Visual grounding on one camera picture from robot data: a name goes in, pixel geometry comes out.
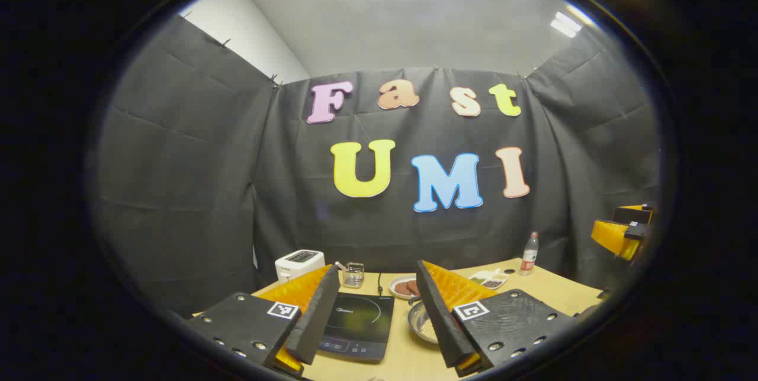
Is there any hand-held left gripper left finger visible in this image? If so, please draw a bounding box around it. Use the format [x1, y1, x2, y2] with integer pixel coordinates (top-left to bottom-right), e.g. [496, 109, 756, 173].
[187, 264, 341, 377]

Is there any metal wire utensil holder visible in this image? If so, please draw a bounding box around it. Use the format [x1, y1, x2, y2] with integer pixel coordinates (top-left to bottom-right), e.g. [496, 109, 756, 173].
[342, 262, 365, 289]

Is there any round white plate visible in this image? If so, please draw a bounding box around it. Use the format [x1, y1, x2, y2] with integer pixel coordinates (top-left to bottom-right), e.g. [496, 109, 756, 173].
[388, 275, 422, 299]

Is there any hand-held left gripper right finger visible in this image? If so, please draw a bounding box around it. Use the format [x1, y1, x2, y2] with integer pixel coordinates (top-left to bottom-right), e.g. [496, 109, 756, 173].
[416, 260, 578, 377]

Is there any black backdrop cloth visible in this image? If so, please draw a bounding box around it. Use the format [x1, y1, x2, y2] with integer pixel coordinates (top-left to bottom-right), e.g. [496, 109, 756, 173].
[89, 14, 661, 316]

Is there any small ceiling light panel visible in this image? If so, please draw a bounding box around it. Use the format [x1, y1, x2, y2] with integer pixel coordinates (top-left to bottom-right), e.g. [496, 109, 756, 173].
[551, 11, 582, 38]

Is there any clear plastic water bottle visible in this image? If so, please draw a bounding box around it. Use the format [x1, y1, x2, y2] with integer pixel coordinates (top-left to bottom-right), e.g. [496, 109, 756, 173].
[520, 232, 539, 276]

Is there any stainless steel pot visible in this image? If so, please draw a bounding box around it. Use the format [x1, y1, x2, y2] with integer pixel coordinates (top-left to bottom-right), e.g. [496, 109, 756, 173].
[407, 297, 440, 345]

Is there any black induction cooktop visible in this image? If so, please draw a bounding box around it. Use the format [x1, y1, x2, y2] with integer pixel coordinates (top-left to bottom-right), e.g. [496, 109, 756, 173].
[319, 292, 395, 361]

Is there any white toaster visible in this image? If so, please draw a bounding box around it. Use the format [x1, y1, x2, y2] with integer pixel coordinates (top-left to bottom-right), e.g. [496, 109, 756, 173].
[275, 249, 326, 283]

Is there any white divided dish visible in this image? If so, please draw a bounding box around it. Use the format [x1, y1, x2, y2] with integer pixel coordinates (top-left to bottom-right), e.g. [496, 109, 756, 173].
[469, 269, 509, 290]

